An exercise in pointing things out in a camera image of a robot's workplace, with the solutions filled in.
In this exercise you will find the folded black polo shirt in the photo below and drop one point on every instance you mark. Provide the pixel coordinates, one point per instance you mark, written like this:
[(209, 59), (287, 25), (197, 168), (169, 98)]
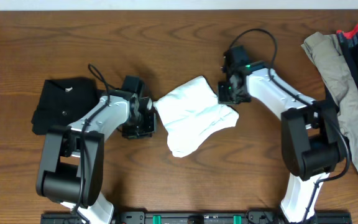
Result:
[(63, 101)]

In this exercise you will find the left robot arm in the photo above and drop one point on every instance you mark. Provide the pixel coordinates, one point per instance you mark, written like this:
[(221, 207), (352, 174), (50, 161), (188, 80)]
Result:
[(72, 161)]

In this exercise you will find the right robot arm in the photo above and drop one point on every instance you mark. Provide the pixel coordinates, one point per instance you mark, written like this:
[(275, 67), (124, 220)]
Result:
[(313, 148)]

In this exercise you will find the grey khaki garment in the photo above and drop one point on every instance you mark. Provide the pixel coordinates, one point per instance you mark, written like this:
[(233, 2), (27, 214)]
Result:
[(325, 53)]

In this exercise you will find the red garment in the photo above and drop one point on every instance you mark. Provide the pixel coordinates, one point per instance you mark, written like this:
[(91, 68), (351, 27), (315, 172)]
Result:
[(354, 30)]

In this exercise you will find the white t-shirt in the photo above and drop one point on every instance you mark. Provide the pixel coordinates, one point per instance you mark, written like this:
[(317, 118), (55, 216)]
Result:
[(190, 114)]

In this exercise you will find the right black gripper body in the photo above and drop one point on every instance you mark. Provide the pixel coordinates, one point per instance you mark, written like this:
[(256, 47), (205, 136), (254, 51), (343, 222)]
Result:
[(227, 93)]

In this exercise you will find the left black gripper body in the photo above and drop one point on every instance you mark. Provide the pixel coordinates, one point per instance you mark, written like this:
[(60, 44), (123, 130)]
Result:
[(148, 123)]

